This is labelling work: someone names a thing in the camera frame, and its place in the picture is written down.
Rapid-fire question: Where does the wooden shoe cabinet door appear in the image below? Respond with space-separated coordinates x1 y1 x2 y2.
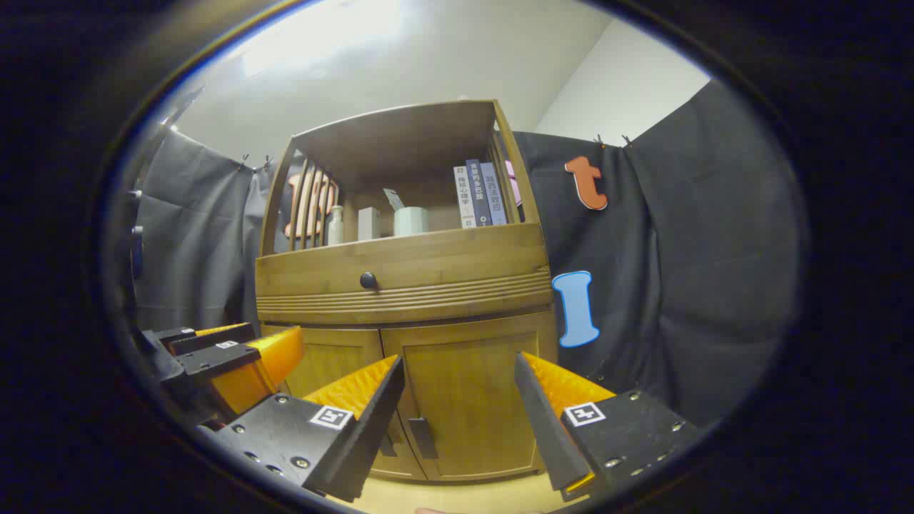
261 326 429 480
382 330 559 480

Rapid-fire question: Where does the wooden cabinet drawer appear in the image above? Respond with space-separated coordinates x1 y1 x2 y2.
256 223 554 326

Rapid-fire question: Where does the blue-grey book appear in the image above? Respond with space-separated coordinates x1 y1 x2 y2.
480 162 508 226

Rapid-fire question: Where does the wooden double-door shoe cabinet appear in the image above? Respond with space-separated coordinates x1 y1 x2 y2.
255 99 559 485

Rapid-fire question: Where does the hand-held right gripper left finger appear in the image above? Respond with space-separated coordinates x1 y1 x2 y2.
196 355 406 503

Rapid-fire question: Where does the black backdrop cloth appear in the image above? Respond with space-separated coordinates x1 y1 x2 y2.
132 79 808 429

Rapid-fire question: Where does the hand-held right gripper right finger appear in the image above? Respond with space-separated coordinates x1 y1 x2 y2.
514 351 704 503

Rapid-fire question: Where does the pale green cup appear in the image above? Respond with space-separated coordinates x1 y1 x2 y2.
393 206 430 237

